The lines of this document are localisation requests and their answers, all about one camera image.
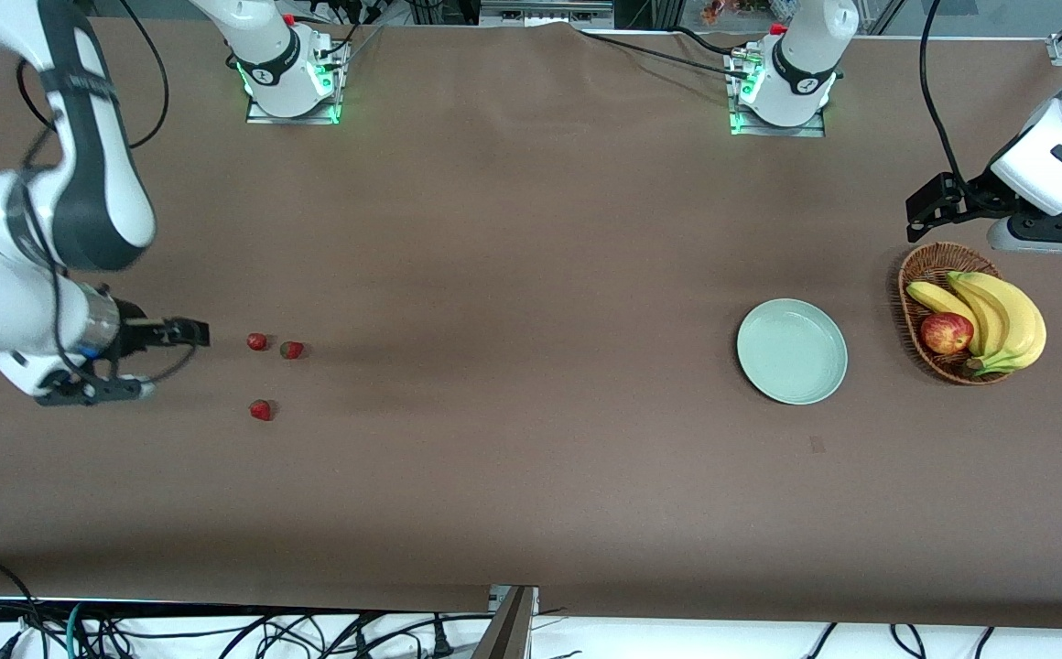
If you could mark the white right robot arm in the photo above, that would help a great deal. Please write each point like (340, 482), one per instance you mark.
(0, 302)

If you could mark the brown table cover sheet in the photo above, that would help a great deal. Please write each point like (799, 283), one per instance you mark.
(531, 229)

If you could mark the red strawberry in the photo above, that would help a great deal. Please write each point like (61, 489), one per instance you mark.
(291, 350)
(256, 341)
(261, 410)

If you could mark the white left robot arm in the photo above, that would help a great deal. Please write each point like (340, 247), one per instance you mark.
(1034, 178)

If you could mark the grey metal rail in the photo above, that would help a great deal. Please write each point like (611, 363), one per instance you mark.
(545, 11)

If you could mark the brown wicker basket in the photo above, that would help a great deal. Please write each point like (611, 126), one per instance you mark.
(929, 265)

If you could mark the aluminium frame post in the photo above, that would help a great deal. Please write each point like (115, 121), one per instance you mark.
(508, 631)

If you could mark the red apple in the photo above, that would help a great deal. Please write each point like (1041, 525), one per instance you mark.
(945, 333)

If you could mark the pale green round plate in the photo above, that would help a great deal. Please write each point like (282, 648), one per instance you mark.
(792, 352)

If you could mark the yellow banana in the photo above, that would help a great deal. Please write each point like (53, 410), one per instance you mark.
(1025, 320)
(938, 297)
(989, 311)

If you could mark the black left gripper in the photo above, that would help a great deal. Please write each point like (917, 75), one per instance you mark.
(977, 195)

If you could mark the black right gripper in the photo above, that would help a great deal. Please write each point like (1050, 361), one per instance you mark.
(140, 336)

